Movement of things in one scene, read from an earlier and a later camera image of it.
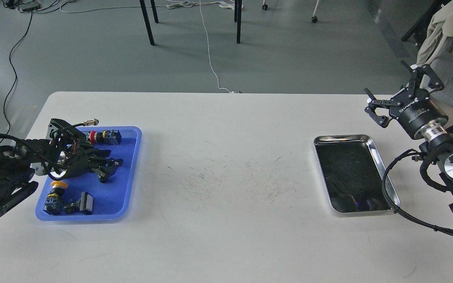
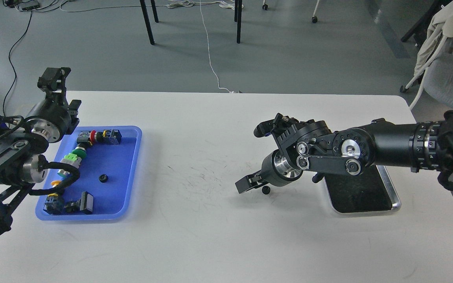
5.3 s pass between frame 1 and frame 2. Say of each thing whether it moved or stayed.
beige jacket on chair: stayed
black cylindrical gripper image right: moved
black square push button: stayed
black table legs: stayed
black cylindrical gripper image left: moved
